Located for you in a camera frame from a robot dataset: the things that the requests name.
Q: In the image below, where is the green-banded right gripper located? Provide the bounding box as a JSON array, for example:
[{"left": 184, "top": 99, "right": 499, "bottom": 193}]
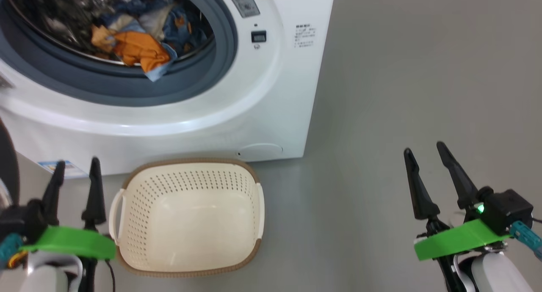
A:
[{"left": 404, "top": 141, "right": 512, "bottom": 292}]

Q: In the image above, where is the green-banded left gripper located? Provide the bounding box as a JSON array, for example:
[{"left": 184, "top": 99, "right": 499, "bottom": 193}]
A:
[{"left": 19, "top": 157, "right": 117, "bottom": 292}]

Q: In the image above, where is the dark glass washing machine door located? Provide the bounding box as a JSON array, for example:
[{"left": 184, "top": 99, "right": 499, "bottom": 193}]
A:
[{"left": 0, "top": 118, "right": 21, "bottom": 209}]

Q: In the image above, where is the blue orange white bear garment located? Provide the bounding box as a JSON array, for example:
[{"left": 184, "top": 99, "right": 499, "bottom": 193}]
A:
[{"left": 91, "top": 25, "right": 179, "bottom": 82}]

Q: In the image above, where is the blue bear-print garment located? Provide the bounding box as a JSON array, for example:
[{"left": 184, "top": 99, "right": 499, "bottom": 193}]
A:
[{"left": 100, "top": 0, "right": 213, "bottom": 58}]

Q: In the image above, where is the cream perforated laundry basket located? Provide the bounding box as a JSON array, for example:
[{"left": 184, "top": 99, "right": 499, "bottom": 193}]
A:
[{"left": 109, "top": 158, "right": 265, "bottom": 278}]

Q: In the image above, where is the white washing machine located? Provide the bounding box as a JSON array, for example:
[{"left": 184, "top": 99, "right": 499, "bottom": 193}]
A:
[{"left": 0, "top": 0, "right": 337, "bottom": 177}]

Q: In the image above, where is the grey rubber door gasket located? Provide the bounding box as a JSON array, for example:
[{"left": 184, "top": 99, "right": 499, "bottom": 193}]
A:
[{"left": 0, "top": 0, "right": 238, "bottom": 107}]

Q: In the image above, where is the blue energy label sticker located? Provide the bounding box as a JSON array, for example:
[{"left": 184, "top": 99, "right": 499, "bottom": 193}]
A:
[{"left": 37, "top": 160, "right": 90, "bottom": 179}]

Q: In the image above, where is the round white filter cover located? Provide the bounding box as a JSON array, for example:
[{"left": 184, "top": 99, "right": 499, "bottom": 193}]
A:
[{"left": 236, "top": 143, "right": 284, "bottom": 162}]

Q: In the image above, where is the black text label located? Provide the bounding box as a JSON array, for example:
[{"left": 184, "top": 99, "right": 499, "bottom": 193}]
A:
[{"left": 294, "top": 24, "right": 318, "bottom": 49}]

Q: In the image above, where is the teal-plug left camera cable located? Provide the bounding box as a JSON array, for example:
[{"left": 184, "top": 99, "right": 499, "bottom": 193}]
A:
[{"left": 0, "top": 234, "right": 30, "bottom": 269}]

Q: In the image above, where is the teal-plug camera cable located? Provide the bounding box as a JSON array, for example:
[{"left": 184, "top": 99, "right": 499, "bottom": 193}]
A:
[
  {"left": 0, "top": 234, "right": 30, "bottom": 269},
  {"left": 509, "top": 218, "right": 542, "bottom": 259}
]

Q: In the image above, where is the teal-plug right camera cable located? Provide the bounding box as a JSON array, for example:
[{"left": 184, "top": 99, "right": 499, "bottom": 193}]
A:
[{"left": 509, "top": 218, "right": 542, "bottom": 259}]

